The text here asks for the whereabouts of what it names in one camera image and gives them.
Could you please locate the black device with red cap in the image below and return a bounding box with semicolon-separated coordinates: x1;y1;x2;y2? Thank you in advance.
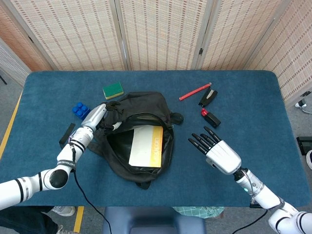
200;108;221;128

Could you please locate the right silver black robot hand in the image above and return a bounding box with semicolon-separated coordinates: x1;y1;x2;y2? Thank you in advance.
188;126;242;175

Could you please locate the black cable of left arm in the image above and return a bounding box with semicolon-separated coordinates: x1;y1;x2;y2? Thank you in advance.
67;142;113;234

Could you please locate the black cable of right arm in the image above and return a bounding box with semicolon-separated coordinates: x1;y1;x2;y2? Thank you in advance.
231;209;269;234

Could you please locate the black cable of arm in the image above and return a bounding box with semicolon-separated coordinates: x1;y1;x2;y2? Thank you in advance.
231;209;269;234
67;142;113;234

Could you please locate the blue padded robot base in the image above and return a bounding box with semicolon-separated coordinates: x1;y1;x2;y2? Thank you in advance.
101;206;207;234

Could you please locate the black stapler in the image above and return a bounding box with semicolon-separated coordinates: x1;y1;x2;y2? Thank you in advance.
198;88;218;107

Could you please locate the woven folding screen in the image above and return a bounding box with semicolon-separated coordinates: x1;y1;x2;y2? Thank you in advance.
0;0;312;102

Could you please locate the dark trouser leg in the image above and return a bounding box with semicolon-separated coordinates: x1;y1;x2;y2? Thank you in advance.
0;206;59;234

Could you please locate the blue toy building brick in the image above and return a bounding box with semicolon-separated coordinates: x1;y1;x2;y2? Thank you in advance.
72;102;91;120

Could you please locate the white yellow notebook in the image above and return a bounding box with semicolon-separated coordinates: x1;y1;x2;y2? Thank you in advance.
128;125;164;168

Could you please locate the green and yellow sponge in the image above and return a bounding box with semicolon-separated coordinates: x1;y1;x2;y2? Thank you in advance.
102;81;124;100

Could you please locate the red pen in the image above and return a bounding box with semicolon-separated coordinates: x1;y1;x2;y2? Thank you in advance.
179;82;212;101

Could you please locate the white sneaker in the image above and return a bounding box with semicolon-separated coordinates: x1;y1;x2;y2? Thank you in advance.
57;224;73;234
52;206;77;217

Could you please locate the blue table cloth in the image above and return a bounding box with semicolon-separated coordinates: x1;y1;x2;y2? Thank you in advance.
0;70;312;208

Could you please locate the black box on floor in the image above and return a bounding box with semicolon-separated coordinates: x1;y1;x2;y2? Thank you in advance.
296;136;312;155

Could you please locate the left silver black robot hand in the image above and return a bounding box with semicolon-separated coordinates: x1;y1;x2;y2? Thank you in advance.
81;101;124;132

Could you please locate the green checked cloth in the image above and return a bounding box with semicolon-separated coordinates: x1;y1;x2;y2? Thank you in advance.
172;206;225;221

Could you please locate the dark shoe with white sole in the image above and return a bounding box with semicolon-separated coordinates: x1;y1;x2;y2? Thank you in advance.
305;150;312;171

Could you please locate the black fabric backpack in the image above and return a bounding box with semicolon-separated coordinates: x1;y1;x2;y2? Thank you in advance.
59;91;184;190

